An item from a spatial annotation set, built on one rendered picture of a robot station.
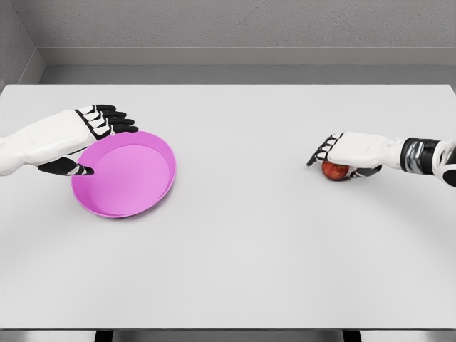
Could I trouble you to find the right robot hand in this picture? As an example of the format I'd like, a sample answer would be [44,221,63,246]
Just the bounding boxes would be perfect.
[306,131,396,179]

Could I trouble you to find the pink round plate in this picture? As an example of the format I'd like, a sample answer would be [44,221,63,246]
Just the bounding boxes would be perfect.
[71,130,177,219]

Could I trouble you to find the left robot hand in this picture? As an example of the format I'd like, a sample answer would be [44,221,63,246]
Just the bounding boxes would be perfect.
[21,104,140,177]

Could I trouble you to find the red apple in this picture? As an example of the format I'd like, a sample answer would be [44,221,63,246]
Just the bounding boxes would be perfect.
[321,161,351,182]

